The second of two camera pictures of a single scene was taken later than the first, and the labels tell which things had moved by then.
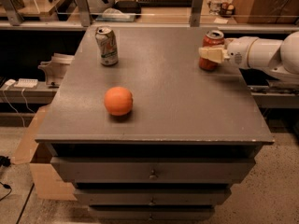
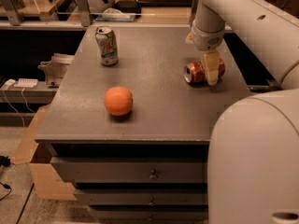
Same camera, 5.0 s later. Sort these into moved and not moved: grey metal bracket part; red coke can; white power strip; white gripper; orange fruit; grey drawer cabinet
Moved: white gripper; red coke can
Not moved: grey drawer cabinet; orange fruit; white power strip; grey metal bracket part
